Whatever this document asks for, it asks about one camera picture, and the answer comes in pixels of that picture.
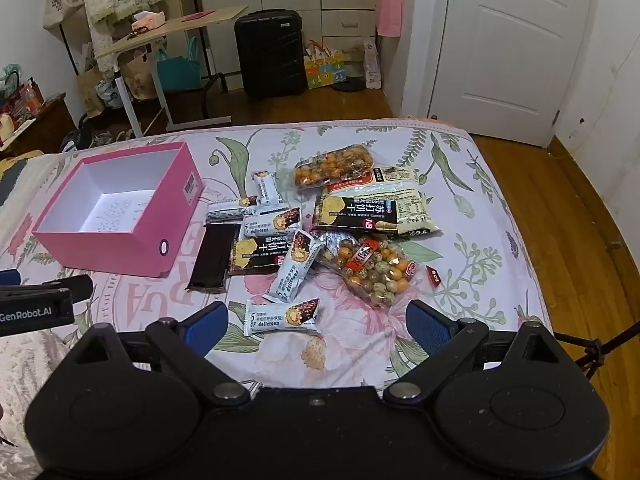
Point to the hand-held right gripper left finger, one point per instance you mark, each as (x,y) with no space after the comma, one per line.
(207,329)

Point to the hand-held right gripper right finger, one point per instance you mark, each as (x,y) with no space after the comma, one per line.
(427,327)

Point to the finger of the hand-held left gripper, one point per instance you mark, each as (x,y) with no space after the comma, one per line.
(70,287)

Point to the dark brown packet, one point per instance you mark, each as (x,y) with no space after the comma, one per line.
(212,257)

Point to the red label mixed peanut bag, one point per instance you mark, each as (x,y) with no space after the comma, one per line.
(380,272)

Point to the white snack bar packet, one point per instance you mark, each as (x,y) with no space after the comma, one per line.
(230,209)
(295,265)
(266,187)
(280,317)
(270,222)

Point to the small black cracker packet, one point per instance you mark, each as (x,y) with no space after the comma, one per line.
(252,255)

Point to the pink cardboard box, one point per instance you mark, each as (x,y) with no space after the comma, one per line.
(150,220)

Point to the large black cream cracker bag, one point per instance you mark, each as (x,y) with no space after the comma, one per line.
(370,212)

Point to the clear bag of orange peanuts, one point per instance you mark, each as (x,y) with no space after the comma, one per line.
(332,167)

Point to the grey fuzzy blanket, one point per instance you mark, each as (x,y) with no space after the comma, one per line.
(25,385)

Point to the dark shoes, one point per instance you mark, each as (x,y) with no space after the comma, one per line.
(85,137)

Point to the dark wooden nightstand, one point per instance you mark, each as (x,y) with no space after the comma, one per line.
(45,127)

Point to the black tripod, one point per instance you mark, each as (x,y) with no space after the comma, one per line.
(590,352)

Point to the tan paper bag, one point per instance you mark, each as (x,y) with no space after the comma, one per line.
(90,90)

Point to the brown paper bag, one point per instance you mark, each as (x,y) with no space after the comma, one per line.
(137,77)

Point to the teal shopping bag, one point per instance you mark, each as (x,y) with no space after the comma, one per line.
(177,72)

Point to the black round stand base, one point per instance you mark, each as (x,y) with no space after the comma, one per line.
(348,85)

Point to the white patterned bag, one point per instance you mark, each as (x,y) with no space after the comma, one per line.
(372,65)

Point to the wooden folding table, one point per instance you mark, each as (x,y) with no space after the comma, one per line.
(170,30)

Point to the pink tissue pack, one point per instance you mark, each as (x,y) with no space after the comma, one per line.
(147,21)

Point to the colourful gift box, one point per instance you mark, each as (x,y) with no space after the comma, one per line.
(325,67)

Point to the black suitcase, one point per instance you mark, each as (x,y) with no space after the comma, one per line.
(272,52)

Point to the white door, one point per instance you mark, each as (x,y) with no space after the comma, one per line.
(510,50)

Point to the red flat card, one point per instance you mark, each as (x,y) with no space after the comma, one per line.
(197,16)

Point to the pink hanging bag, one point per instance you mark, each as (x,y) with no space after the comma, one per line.
(389,10)

